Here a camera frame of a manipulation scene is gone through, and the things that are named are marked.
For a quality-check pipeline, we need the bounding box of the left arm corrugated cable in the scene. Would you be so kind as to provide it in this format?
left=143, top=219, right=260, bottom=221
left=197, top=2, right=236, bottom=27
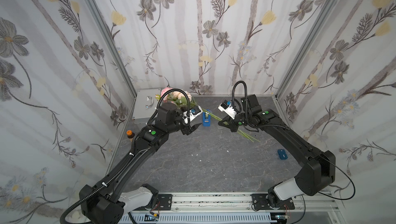
left=59, top=88, right=194, bottom=224

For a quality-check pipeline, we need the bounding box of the white slotted cable duct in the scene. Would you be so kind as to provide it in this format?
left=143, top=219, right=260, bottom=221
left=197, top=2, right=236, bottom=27
left=132, top=213, right=277, bottom=224

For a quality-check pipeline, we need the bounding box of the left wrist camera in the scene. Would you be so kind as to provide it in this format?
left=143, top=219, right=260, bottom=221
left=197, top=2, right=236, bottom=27
left=183, top=106, right=203, bottom=124

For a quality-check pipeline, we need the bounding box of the blue tape dispenser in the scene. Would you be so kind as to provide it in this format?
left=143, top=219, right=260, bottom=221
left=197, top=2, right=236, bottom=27
left=202, top=111, right=211, bottom=127

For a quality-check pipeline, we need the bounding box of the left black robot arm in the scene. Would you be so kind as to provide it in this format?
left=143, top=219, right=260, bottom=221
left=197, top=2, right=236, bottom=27
left=76, top=102, right=203, bottom=224

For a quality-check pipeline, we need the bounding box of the silver aluminium case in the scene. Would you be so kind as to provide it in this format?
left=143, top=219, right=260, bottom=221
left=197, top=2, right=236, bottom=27
left=132, top=89, right=161, bottom=122

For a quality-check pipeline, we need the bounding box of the aluminium mounting rail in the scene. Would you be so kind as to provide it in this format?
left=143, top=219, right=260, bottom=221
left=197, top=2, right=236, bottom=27
left=142, top=192, right=339, bottom=214

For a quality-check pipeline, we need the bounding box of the small blue object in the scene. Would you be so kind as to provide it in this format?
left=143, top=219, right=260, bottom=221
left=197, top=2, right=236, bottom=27
left=277, top=149, right=288, bottom=160

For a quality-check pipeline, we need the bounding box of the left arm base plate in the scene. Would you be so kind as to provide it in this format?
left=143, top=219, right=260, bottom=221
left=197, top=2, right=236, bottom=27
left=152, top=194, right=173, bottom=211

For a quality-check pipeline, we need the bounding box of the brown bottle orange cap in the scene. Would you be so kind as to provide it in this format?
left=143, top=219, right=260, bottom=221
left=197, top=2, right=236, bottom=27
left=126, top=130, right=135, bottom=142

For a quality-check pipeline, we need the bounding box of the pink rose bouquet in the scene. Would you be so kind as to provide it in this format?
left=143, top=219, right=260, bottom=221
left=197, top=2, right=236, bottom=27
left=155, top=87, right=259, bottom=142

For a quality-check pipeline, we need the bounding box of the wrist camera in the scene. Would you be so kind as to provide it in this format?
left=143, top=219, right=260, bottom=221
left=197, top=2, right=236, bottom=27
left=218, top=100, right=237, bottom=120
left=183, top=106, right=203, bottom=124

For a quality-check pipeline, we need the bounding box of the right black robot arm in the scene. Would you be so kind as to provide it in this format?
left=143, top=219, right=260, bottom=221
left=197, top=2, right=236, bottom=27
left=218, top=95, right=336, bottom=209

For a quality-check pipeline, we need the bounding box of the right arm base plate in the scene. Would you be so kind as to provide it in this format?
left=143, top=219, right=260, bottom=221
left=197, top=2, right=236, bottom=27
left=251, top=193, right=295, bottom=211

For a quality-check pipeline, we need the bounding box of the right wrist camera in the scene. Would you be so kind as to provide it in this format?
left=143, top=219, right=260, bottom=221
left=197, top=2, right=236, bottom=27
left=218, top=100, right=237, bottom=120

